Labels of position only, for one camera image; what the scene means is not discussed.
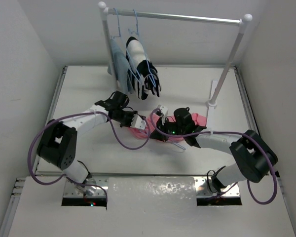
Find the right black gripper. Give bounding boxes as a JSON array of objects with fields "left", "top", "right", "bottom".
[{"left": 149, "top": 116, "right": 185, "bottom": 143}]

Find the pink t shirt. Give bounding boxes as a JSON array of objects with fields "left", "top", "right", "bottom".
[{"left": 128, "top": 113, "right": 207, "bottom": 143}]

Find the blue wire hanger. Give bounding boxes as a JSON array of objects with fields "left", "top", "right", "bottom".
[{"left": 144, "top": 128, "right": 187, "bottom": 152}]

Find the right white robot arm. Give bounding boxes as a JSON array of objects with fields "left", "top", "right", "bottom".
[{"left": 151, "top": 108, "right": 278, "bottom": 192}]

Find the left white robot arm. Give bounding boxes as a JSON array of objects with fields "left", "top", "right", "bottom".
[{"left": 37, "top": 91, "right": 146, "bottom": 183}]

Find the blue hanger with striped garment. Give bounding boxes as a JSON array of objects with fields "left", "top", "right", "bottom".
[{"left": 126, "top": 9, "right": 161, "bottom": 94}]

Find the light blue hanging garment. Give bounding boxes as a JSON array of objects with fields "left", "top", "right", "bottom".
[{"left": 110, "top": 39, "right": 135, "bottom": 94}]

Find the black and white hanging garment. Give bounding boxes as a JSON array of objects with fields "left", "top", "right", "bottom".
[{"left": 126, "top": 37, "right": 161, "bottom": 100}]

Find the white clothes rack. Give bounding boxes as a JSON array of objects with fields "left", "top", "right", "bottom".
[{"left": 97, "top": 1, "right": 253, "bottom": 124}]

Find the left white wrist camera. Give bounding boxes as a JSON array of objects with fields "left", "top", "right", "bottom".
[{"left": 130, "top": 114, "right": 147, "bottom": 130}]

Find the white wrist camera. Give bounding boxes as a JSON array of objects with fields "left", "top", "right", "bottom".
[
  {"left": 130, "top": 114, "right": 147, "bottom": 130},
  {"left": 155, "top": 105, "right": 168, "bottom": 124}
]

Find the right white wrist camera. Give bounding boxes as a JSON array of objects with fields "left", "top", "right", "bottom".
[{"left": 155, "top": 105, "right": 168, "bottom": 124}]

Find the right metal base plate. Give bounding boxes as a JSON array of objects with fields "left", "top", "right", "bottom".
[{"left": 194, "top": 176, "right": 240, "bottom": 198}]

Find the metal base plate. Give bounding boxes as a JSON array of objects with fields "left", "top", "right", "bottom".
[
  {"left": 63, "top": 176, "right": 109, "bottom": 199},
  {"left": 194, "top": 176, "right": 240, "bottom": 198}
]

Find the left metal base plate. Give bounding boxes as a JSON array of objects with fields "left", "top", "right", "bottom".
[{"left": 63, "top": 176, "right": 109, "bottom": 199}]

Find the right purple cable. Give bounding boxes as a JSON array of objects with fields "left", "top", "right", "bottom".
[{"left": 150, "top": 108, "right": 279, "bottom": 205}]

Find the purple cable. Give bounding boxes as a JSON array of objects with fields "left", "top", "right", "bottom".
[
  {"left": 27, "top": 111, "right": 151, "bottom": 196},
  {"left": 150, "top": 108, "right": 279, "bottom": 205}
]

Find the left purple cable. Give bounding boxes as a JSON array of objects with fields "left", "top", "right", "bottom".
[{"left": 27, "top": 111, "right": 151, "bottom": 196}]

